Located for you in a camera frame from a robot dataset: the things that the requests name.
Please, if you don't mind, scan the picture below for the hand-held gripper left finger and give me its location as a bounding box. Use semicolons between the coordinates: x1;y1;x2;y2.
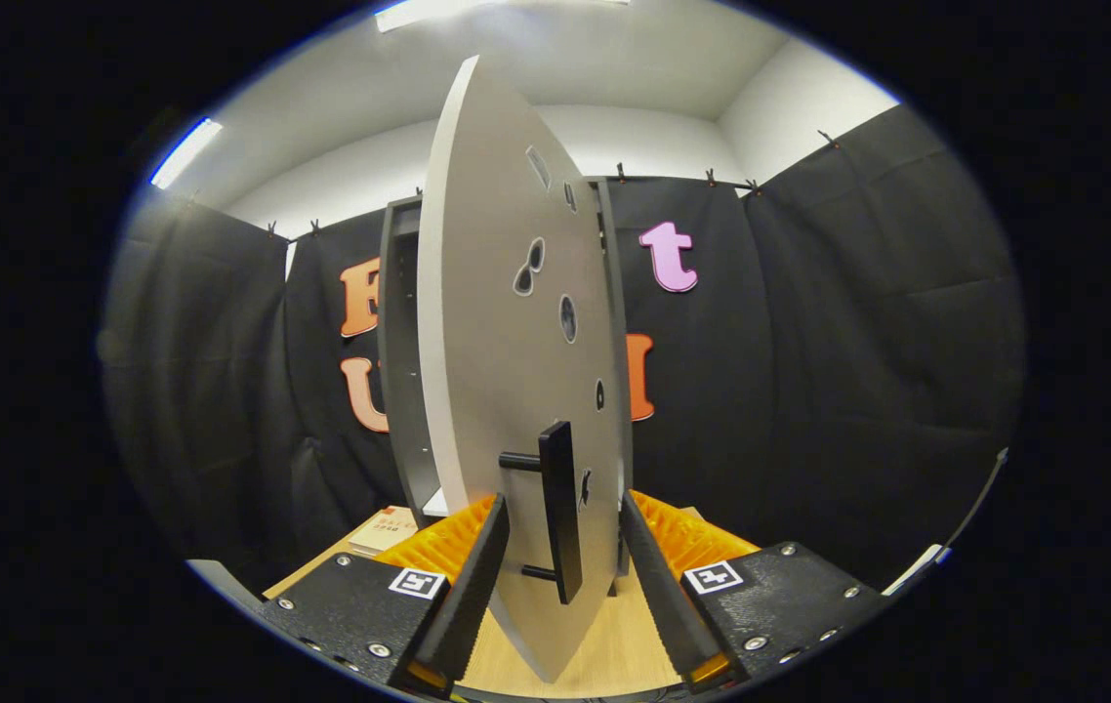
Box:
258;494;511;696

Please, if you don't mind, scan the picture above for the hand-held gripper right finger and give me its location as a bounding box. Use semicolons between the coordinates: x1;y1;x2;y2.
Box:
619;490;896;692

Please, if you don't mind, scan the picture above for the black door handle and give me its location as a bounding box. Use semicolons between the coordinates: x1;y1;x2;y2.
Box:
499;421;584;605

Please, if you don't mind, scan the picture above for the dark grey shoe cabinet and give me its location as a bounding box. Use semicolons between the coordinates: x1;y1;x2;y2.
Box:
377;176;637;577

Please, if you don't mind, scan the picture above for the beige cover book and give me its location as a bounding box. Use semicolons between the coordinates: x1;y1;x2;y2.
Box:
349;505;420;558

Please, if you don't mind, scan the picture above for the light grey board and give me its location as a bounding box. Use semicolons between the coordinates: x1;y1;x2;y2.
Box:
186;558;264;614

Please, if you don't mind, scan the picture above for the white sheet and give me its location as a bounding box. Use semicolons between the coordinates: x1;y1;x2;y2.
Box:
883;543;952;597

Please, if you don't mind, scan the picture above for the black backdrop cloth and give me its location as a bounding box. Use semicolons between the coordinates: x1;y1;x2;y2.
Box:
99;103;1027;592

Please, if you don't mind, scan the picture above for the thin black stand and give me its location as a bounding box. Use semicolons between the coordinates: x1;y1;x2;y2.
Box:
946;447;1010;567

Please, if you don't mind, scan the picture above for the ceiling light strip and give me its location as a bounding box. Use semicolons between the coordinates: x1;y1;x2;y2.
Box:
148;117;225;190

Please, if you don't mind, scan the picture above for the ceiling light panel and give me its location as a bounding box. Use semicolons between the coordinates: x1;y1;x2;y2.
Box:
375;0;630;35

